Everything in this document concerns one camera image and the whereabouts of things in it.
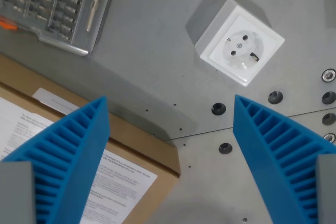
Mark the small white sticker label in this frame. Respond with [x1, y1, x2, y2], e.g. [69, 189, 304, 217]
[32, 87, 80, 116]

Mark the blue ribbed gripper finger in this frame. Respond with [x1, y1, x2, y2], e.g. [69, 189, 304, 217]
[0, 96, 110, 224]
[233, 94, 336, 224]

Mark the clear plastic screwdriver bit case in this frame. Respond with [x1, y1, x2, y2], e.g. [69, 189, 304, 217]
[0, 0, 118, 57]

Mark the white wall socket box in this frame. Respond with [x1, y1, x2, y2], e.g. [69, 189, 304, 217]
[194, 0, 286, 88]

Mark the white printed paper sheet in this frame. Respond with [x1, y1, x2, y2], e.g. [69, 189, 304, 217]
[0, 96, 159, 224]

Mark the silver precision screwdriver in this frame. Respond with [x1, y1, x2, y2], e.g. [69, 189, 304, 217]
[86, 0, 108, 32]

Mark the orange case latch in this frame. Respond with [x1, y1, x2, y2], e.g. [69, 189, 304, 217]
[0, 16, 17, 31]

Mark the brown cardboard box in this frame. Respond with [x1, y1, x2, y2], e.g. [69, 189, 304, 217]
[0, 54, 182, 224]

